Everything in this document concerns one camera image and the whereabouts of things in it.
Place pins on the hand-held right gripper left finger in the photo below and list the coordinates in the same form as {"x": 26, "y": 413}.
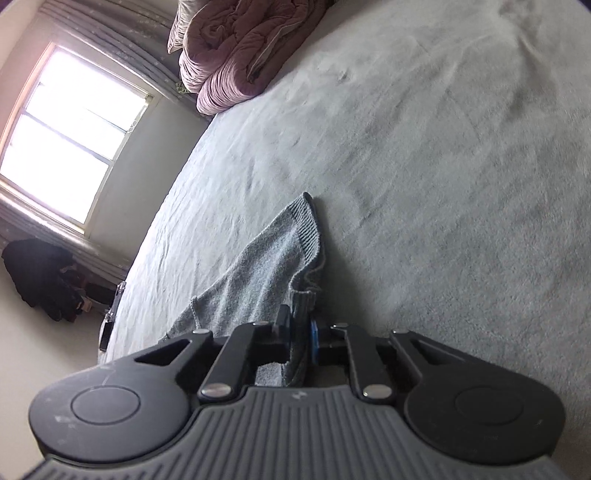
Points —
{"x": 282, "y": 334}

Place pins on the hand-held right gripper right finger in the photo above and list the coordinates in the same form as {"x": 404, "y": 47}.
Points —
{"x": 314, "y": 342}

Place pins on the grey knit sweater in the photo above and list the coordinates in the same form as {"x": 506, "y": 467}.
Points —
{"x": 263, "y": 267}

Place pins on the dark hanging clothes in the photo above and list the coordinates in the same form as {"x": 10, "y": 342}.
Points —
{"x": 41, "y": 277}

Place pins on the bed with grey sheet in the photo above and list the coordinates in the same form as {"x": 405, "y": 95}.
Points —
{"x": 415, "y": 184}

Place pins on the grey patterned curtain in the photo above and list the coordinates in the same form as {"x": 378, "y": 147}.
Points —
{"x": 60, "y": 240}
{"x": 124, "y": 50}

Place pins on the pink folded quilt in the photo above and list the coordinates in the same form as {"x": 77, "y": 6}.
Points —
{"x": 249, "y": 46}

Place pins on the window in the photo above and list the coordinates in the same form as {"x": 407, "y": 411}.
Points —
{"x": 69, "y": 134}

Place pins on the pink and grey pillow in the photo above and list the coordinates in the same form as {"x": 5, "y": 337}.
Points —
{"x": 182, "y": 23}

